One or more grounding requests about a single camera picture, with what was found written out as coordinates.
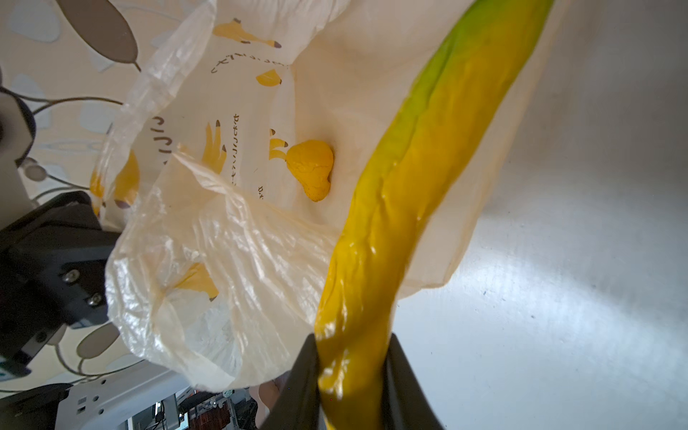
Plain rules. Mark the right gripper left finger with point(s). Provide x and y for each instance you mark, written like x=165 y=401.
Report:
x=298 y=406

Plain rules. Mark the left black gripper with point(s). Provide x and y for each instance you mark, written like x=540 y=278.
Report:
x=53 y=264

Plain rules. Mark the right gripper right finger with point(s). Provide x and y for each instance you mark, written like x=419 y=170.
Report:
x=404 y=404

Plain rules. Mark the banana print plastic bag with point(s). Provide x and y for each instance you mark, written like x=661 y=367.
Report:
x=229 y=171

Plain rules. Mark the yellow green banana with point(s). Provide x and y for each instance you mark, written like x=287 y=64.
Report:
x=429 y=144

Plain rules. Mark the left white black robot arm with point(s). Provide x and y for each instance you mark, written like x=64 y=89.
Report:
x=56 y=394

